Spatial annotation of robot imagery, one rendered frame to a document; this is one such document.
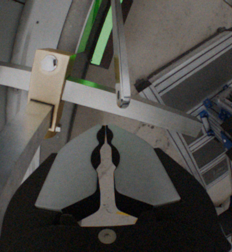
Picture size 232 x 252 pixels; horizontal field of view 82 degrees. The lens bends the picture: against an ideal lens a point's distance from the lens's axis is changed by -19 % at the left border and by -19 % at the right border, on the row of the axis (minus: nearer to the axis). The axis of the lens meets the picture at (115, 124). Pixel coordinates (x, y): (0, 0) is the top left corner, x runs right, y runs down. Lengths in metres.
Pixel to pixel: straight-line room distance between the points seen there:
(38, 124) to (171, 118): 0.19
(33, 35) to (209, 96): 0.98
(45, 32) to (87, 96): 0.28
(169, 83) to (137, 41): 0.35
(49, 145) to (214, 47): 0.98
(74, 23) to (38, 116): 0.23
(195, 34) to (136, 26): 0.43
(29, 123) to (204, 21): 1.25
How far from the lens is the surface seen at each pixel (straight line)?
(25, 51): 0.49
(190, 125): 0.29
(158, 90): 0.91
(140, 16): 1.10
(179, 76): 0.94
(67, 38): 0.36
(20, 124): 0.18
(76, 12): 0.37
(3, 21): 0.44
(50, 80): 0.22
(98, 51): 0.35
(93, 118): 1.17
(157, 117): 0.25
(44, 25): 0.47
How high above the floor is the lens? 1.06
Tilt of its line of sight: 62 degrees down
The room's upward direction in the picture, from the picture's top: 172 degrees clockwise
